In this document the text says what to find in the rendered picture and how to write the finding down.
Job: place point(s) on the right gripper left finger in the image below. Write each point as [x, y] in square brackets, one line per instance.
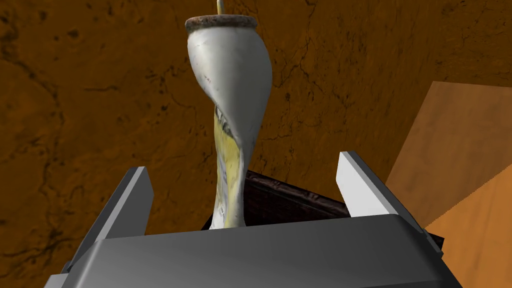
[128, 208]

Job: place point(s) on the white curved vase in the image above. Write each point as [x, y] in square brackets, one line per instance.
[232, 80]

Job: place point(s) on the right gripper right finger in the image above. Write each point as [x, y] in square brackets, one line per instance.
[360, 188]

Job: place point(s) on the dark wooden box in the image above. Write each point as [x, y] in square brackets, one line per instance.
[280, 200]

